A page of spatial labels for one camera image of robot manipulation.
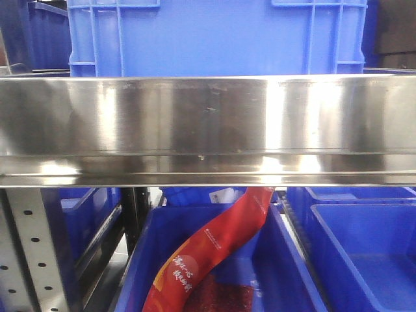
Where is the blue bin centre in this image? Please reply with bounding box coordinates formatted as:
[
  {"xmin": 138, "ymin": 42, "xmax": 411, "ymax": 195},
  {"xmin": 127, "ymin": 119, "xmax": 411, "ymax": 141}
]
[{"xmin": 115, "ymin": 204, "xmax": 326, "ymax": 311}]

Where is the blue bin right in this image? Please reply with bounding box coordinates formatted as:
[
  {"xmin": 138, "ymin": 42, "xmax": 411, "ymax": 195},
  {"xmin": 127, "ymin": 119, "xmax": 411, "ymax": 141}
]
[{"xmin": 286, "ymin": 187, "xmax": 415, "ymax": 311}]

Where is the dark blue bin upper left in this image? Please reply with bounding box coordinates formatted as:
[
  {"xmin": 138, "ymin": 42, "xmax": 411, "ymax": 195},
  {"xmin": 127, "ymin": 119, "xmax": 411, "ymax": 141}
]
[{"xmin": 1, "ymin": 1, "xmax": 72, "ymax": 75}]

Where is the stainless steel shelf beam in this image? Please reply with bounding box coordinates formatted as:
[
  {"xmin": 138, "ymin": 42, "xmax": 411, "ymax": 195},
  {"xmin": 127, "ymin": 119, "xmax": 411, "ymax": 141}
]
[{"xmin": 1, "ymin": 74, "xmax": 415, "ymax": 187}]

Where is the red snack package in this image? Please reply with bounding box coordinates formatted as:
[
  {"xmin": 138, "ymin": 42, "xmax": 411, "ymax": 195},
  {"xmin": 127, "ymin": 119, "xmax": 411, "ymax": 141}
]
[{"xmin": 142, "ymin": 187, "xmax": 274, "ymax": 311}]

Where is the light blue crate upper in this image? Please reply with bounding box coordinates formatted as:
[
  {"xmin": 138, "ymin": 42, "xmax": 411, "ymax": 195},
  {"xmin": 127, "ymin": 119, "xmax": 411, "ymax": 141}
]
[{"xmin": 67, "ymin": 1, "xmax": 367, "ymax": 77}]

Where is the perforated steel rack upright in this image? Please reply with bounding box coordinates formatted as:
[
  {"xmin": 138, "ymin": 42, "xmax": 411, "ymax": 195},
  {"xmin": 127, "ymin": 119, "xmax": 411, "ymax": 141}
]
[{"xmin": 1, "ymin": 188, "xmax": 71, "ymax": 311}]

